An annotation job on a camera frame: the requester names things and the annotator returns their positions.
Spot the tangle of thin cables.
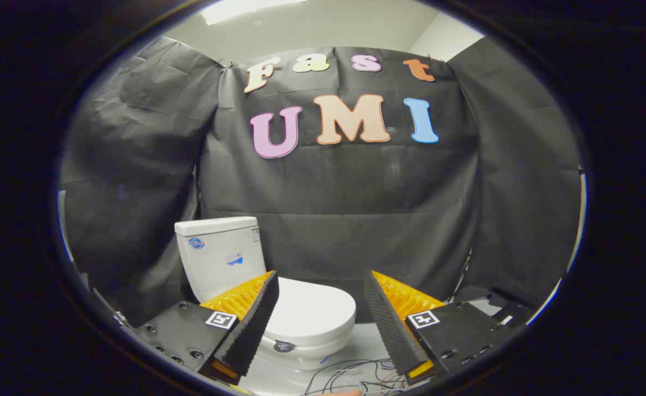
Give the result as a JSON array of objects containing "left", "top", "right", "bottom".
[{"left": 301, "top": 357, "right": 414, "bottom": 396}]

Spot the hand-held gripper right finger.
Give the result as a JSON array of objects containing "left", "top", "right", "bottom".
[{"left": 363, "top": 269, "right": 522, "bottom": 386}]

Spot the black backdrop cloth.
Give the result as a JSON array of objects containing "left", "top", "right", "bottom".
[{"left": 59, "top": 36, "right": 583, "bottom": 331}]

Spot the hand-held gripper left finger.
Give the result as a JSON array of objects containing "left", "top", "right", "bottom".
[{"left": 135, "top": 269, "right": 280, "bottom": 386}]

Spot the black box with white label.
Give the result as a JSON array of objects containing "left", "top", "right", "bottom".
[{"left": 490, "top": 300, "right": 536, "bottom": 328}]

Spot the white toilet lid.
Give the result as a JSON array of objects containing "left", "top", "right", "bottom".
[{"left": 265, "top": 277, "right": 357, "bottom": 348}]

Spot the white toilet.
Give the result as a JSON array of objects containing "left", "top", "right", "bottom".
[{"left": 174, "top": 216, "right": 357, "bottom": 371}]

